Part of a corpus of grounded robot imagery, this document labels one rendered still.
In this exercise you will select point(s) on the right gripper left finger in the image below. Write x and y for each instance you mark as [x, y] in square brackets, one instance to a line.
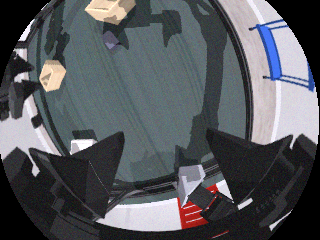
[87, 174]

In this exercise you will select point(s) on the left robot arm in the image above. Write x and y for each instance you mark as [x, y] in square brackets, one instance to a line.
[3, 108]

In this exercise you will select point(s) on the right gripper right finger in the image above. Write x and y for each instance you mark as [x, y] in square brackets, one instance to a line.
[243, 163]

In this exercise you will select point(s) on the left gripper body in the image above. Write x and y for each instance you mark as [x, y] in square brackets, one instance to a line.
[16, 96]

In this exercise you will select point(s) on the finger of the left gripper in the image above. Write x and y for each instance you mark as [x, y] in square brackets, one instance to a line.
[29, 87]
[22, 66]

